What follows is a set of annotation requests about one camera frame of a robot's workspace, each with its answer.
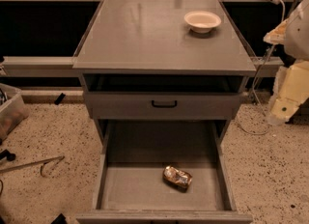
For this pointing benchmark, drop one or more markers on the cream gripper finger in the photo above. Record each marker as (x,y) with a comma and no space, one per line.
(290,90)

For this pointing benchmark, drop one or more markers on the crushed orange can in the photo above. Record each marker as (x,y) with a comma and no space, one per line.
(177,177)

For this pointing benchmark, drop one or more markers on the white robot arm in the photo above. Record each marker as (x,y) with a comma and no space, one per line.
(293,33)

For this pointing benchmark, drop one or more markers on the grey drawer cabinet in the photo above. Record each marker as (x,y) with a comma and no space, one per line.
(145,46)

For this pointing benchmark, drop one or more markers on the open grey middle drawer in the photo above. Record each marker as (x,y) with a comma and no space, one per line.
(131,188)

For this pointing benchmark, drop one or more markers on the white bowl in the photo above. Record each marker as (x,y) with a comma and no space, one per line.
(202,22)

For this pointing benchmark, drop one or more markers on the small black block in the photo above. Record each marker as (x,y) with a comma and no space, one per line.
(59,98)

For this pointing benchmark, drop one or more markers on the metal rod on floor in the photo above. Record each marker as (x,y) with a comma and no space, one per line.
(30,164)

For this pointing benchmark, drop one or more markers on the clear plastic bin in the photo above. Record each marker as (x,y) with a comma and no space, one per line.
(12,109)

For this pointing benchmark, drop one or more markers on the black object on floor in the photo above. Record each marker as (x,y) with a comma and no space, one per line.
(6,154)

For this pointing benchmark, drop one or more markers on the black drawer handle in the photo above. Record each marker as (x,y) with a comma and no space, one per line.
(164,104)

